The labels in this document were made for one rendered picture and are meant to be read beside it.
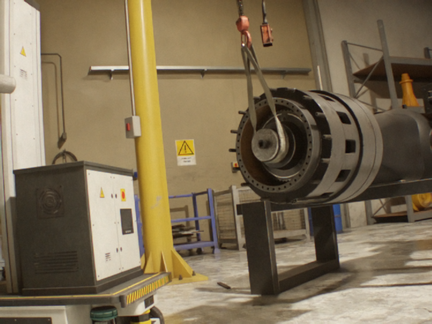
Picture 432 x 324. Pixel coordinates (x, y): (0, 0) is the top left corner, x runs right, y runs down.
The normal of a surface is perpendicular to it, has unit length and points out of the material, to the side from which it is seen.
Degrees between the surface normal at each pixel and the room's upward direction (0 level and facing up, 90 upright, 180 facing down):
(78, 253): 90
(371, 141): 93
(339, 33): 90
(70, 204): 90
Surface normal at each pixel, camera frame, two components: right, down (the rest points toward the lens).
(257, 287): -0.61, -0.04
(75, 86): 0.35, -0.15
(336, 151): 0.73, 0.11
